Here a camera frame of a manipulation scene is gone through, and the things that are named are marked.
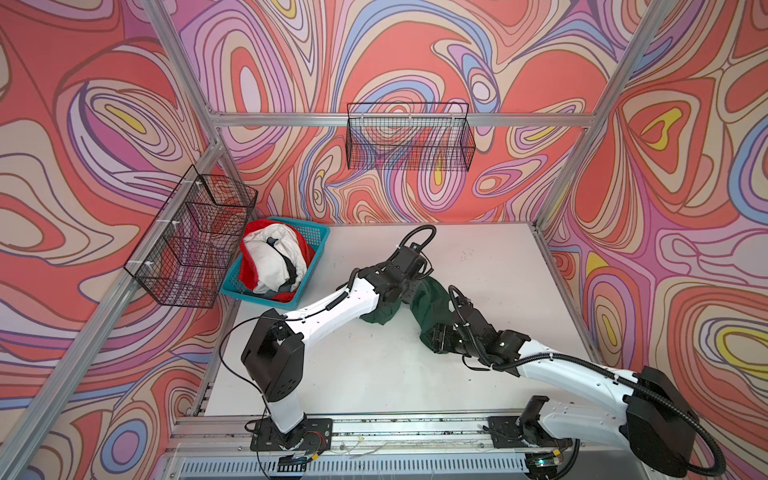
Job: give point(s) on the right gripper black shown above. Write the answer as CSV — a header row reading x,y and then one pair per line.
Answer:
x,y
444,333

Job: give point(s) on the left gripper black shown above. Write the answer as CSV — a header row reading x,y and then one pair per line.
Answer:
x,y
415,285

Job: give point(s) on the green t shirt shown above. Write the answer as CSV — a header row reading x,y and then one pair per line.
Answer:
x,y
420,306

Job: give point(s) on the teal plastic laundry basket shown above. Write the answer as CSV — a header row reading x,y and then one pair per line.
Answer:
x,y
244,280

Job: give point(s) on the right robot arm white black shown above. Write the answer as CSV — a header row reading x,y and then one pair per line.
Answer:
x,y
642,412

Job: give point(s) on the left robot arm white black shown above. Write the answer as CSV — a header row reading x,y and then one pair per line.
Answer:
x,y
274,355

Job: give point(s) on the red t shirt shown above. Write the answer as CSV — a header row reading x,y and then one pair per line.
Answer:
x,y
303,252

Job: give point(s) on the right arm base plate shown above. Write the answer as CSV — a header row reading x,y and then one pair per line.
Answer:
x,y
512,432

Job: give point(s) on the aluminium mounting rail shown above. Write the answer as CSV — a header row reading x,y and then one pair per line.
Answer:
x,y
385,446

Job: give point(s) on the black wire basket back wall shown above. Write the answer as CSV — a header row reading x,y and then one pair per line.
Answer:
x,y
409,136

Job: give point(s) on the black wire basket wall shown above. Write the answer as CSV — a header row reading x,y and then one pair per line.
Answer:
x,y
409,136
183,259

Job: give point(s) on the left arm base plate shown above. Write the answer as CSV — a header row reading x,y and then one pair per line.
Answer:
x,y
311,435

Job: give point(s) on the black wire basket left wall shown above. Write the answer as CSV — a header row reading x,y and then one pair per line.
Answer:
x,y
183,259

